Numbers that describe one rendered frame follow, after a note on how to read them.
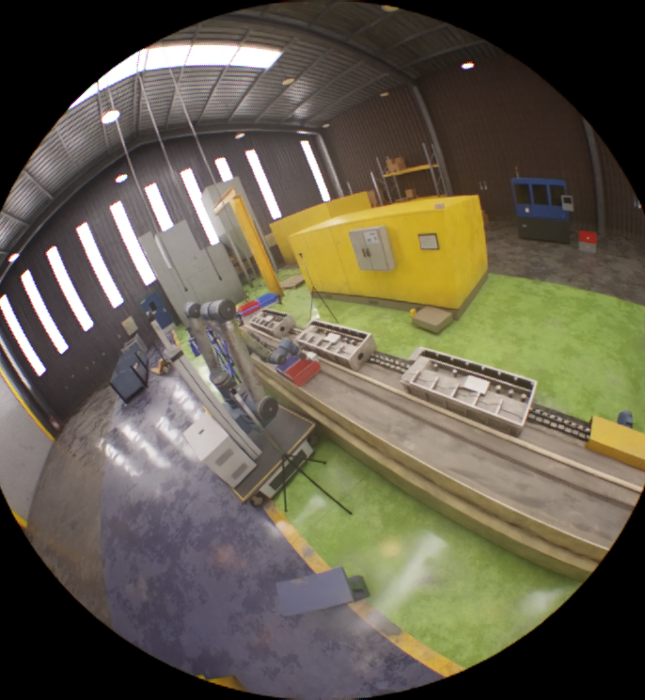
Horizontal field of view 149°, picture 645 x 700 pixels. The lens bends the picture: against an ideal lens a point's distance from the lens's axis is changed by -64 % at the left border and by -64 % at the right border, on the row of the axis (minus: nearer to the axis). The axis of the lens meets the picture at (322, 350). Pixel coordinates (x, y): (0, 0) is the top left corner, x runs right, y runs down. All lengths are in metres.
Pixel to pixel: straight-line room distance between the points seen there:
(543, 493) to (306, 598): 1.50
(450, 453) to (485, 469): 0.27
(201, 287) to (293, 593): 9.30
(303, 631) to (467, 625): 1.26
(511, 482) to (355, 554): 1.38
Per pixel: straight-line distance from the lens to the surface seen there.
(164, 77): 11.43
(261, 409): 2.00
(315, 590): 1.68
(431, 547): 2.29
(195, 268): 9.72
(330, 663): 2.47
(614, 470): 2.07
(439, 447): 1.76
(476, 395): 1.77
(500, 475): 1.70
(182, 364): 2.09
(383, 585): 2.28
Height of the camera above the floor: 2.26
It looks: 31 degrees down
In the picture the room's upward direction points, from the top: 23 degrees counter-clockwise
